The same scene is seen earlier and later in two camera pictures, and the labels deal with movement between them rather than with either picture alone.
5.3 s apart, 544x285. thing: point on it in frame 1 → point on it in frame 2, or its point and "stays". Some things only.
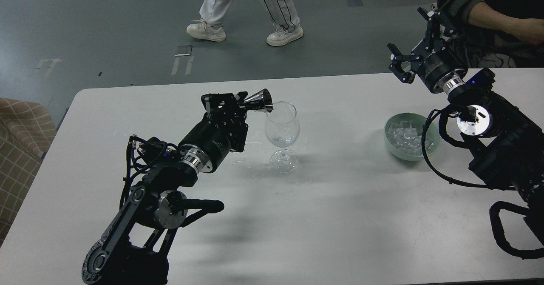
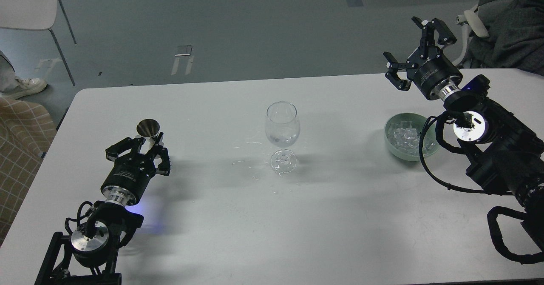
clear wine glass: (282, 126) stays
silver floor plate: (183, 50) stays
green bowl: (403, 134) stays
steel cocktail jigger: (262, 100) → (148, 128)
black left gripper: (224, 129) → (131, 173)
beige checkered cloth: (27, 132) stays
